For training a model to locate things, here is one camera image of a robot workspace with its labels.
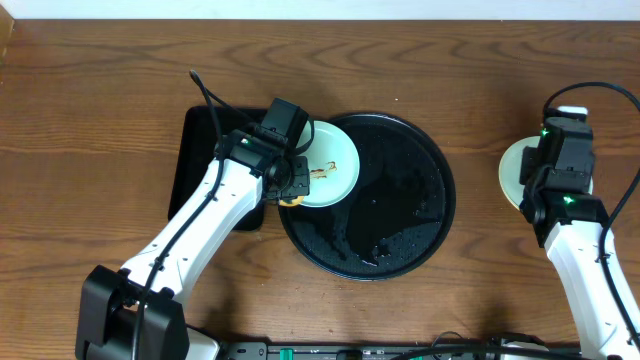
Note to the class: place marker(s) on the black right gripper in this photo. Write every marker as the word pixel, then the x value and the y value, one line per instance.
pixel 527 163

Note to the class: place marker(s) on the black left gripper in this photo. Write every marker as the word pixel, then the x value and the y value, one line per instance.
pixel 300 177

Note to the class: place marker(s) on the green yellow sponge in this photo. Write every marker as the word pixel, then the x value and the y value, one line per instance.
pixel 291 202

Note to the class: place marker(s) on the mint plate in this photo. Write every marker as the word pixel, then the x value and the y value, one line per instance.
pixel 532 202
pixel 333 163

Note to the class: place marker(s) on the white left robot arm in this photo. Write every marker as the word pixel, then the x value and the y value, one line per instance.
pixel 137 312

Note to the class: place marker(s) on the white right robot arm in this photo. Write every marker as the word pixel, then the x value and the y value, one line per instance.
pixel 573 227

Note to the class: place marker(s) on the black rectangular tray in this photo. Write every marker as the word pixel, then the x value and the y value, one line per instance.
pixel 197 151

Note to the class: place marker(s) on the black round tray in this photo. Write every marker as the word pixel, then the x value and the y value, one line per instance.
pixel 396 216

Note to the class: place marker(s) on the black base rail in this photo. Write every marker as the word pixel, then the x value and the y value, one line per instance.
pixel 266 350

